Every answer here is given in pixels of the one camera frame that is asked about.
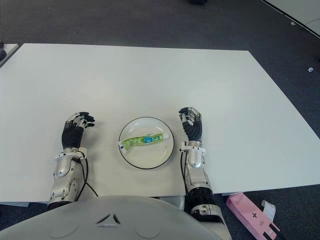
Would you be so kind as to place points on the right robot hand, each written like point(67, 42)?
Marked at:
point(193, 127)

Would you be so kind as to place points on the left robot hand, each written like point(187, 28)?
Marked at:
point(72, 136)

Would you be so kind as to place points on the green white toothpaste tube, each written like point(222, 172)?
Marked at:
point(142, 140)

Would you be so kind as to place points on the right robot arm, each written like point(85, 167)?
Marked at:
point(200, 190)

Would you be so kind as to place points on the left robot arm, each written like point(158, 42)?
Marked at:
point(63, 177)

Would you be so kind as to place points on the white plate black rim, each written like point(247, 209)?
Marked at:
point(150, 158)

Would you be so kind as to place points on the grey robot torso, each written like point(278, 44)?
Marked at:
point(107, 220)

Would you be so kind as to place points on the pink box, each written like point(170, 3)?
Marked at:
point(247, 212)

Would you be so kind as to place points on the grey side table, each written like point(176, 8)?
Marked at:
point(11, 52)

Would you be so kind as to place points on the white paper slip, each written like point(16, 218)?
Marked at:
point(270, 208)

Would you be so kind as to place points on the white background table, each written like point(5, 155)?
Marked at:
point(302, 12)

